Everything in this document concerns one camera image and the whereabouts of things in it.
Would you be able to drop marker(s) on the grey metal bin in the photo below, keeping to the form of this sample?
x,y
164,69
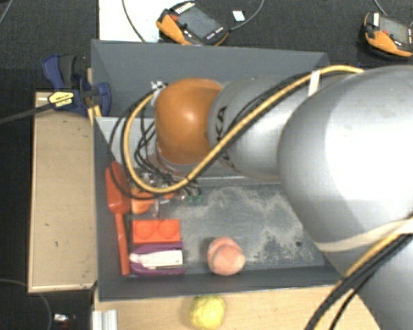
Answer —
x,y
248,215

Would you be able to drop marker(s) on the orange plastic scoop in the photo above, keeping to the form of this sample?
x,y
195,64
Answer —
x,y
116,187

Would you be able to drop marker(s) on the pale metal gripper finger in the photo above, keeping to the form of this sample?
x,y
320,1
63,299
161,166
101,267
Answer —
x,y
156,209

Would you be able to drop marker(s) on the purple and white stapler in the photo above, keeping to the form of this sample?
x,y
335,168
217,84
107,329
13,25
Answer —
x,y
158,259

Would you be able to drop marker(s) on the pale wood flat board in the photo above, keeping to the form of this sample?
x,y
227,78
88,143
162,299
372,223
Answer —
x,y
62,198

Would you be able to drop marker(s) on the orange toy building block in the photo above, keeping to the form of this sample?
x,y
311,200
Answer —
x,y
155,230

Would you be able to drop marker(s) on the yellow-green lemon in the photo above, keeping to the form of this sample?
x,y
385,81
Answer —
x,y
207,312

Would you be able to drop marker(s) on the pink peach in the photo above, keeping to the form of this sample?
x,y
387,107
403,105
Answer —
x,y
225,257

